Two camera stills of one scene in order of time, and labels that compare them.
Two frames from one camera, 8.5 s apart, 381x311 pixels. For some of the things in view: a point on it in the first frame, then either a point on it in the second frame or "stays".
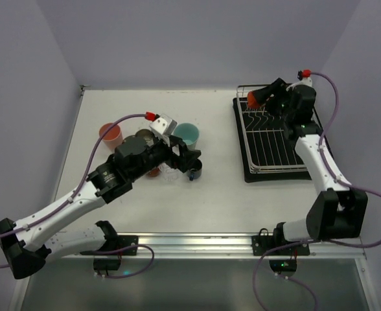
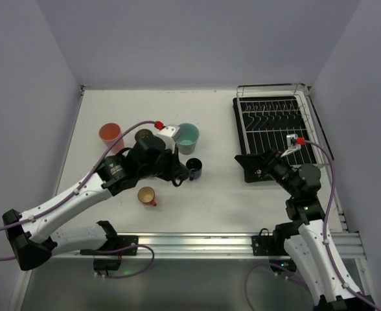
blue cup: (194, 172) stays
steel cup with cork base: (147, 135) stays
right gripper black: (273, 97) to (265, 164)
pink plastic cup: (114, 138) stays
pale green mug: (188, 133) stays
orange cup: (252, 102) to (146, 195)
